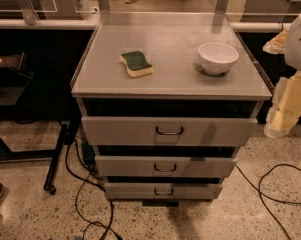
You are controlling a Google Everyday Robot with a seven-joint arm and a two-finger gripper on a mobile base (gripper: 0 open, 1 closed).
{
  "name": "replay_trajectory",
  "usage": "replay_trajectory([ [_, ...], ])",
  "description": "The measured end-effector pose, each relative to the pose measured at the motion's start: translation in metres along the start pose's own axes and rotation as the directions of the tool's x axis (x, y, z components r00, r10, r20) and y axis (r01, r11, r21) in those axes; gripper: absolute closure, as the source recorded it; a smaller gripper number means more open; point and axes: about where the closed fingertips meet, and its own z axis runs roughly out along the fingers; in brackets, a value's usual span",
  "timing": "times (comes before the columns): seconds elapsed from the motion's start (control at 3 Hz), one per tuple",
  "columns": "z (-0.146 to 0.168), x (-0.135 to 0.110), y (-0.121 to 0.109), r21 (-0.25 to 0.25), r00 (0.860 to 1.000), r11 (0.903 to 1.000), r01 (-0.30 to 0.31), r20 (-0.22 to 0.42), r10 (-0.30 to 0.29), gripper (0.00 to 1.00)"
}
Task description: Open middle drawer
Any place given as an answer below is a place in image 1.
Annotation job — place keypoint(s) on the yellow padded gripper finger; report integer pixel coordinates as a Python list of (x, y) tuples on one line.
[(286, 107)]

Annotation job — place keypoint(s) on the grey drawer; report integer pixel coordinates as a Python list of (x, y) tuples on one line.
[(165, 131), (172, 191), (133, 166)]

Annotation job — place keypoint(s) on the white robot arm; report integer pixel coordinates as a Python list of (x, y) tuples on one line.
[(288, 43)]

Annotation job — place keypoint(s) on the grey drawer cabinet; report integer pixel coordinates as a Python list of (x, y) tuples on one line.
[(178, 87)]

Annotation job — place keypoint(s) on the white bowl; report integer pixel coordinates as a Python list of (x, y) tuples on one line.
[(217, 58)]

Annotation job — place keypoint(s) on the green yellow sponge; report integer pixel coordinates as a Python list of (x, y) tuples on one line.
[(136, 64)]

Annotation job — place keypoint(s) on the black side table frame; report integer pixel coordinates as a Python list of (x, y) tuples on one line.
[(14, 81)]

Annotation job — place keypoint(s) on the white horizontal rail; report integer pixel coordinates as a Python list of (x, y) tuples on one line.
[(91, 25)]

